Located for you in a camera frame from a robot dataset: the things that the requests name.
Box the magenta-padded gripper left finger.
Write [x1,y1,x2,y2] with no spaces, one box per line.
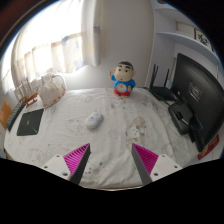
[42,143,92,186]

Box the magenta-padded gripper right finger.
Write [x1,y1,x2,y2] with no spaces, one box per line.
[131,143,184,186]

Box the white cartoon-print computer mouse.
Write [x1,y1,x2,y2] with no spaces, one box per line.
[84,111,104,130]

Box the black mouse pad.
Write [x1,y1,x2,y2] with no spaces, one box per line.
[16,108,45,137]

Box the white printed tablecloth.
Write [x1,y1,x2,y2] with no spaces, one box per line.
[3,87,205,190]

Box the black box device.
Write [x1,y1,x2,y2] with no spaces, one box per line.
[168,101,195,136]

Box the red flat packet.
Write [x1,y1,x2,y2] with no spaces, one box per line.
[197,134,221,161]

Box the black router with antennas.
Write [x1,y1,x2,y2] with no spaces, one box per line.
[148,63,178,102]

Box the large white conch shell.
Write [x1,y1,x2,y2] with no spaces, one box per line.
[37,73,67,108]

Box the black keyboard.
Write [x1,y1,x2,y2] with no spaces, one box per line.
[5,101,26,132]

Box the wooden model sailing ship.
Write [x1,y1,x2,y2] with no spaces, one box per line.
[14,78,39,108]

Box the cartoon boy figure clock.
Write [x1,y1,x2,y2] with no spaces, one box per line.
[109,60,137,98]

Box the orange wooden chair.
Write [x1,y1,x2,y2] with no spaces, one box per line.
[0,100,13,130]

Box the black monitor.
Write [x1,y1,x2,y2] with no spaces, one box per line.
[171,52,224,153]

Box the white star-print curtain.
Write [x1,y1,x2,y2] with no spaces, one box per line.
[1,0,103,98]

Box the framed picture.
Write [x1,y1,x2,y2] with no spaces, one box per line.
[194,28,214,52]

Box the white wall shelf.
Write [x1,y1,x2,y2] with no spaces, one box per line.
[154,3,221,64]

